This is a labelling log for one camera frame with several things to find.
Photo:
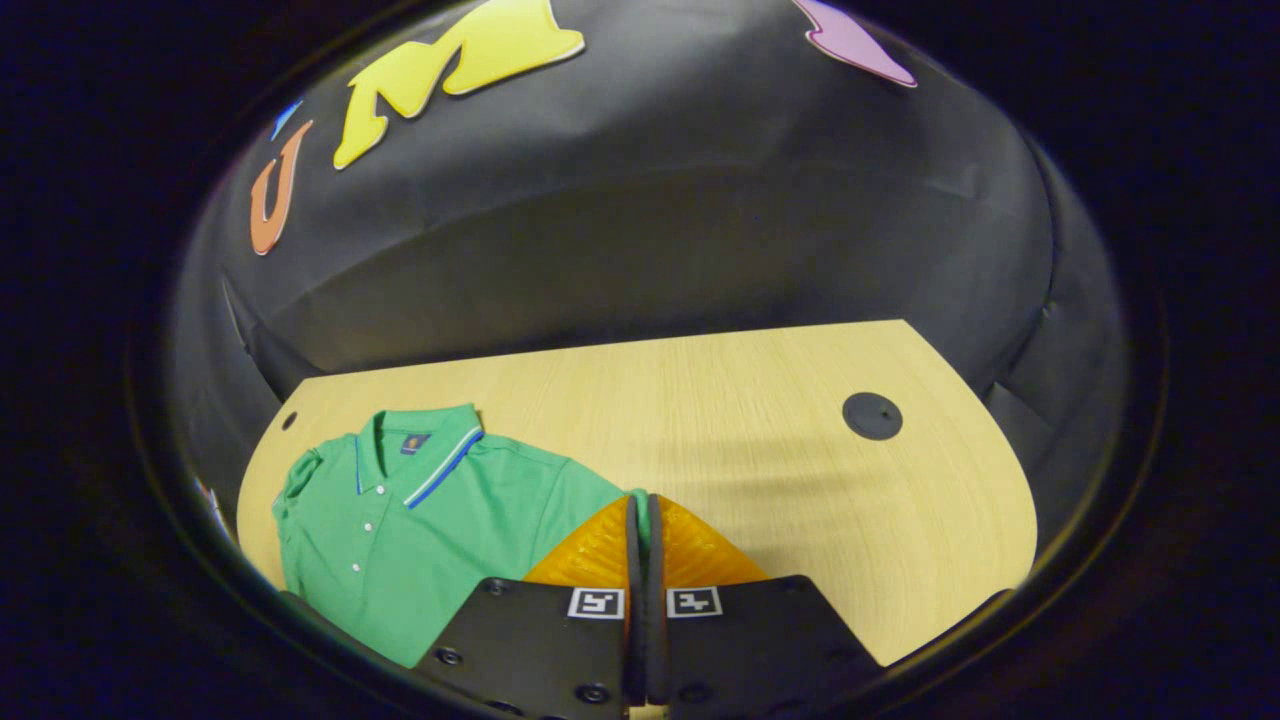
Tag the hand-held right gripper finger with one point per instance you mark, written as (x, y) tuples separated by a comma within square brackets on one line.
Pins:
[(655, 620), (633, 620)]

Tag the green T-shirt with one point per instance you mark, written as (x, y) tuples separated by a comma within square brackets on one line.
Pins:
[(450, 540)]

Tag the black backdrop cloth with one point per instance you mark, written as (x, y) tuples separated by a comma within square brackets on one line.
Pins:
[(650, 200)]

